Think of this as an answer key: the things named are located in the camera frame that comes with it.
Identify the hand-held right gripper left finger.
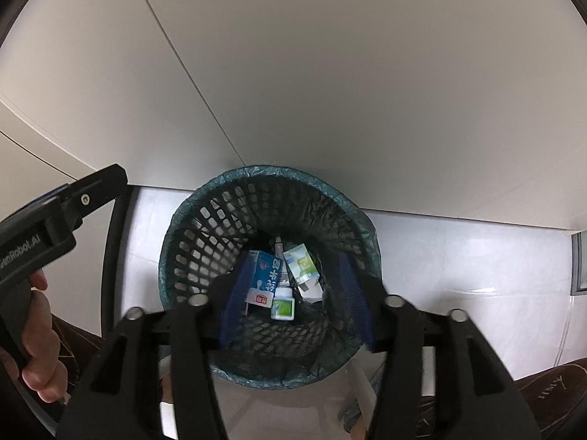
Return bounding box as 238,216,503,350
57,257,258,440

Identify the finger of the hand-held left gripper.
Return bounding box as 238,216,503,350
28,182,69,206
59,164,129,225

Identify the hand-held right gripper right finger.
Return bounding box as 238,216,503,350
337,254,542,440

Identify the blue white milk carton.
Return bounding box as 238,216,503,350
244,250,287,317

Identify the white pill bottle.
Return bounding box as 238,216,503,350
270,286,295,322

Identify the green white medicine box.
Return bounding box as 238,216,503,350
282,244,324,301

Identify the black mesh trash basket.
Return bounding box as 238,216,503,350
157,164,382,390

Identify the person's left hand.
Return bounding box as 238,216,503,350
0,268,69,404

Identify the person's right trouser leg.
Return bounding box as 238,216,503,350
404,394,441,440

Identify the brown slipper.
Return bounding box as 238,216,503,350
514,361,587,440

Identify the black cable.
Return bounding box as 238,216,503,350
102,186,135,335

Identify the clear plastic hose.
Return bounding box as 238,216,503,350
553,291,581,367

